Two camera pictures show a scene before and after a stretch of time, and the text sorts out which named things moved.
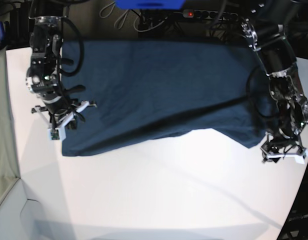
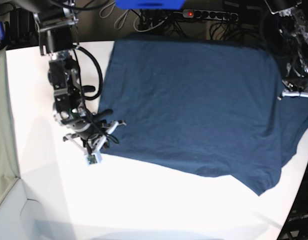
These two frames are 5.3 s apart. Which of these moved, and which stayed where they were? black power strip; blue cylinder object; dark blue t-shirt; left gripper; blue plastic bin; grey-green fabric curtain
Moved: dark blue t-shirt; left gripper
Stayed: grey-green fabric curtain; blue cylinder object; blue plastic bin; black power strip
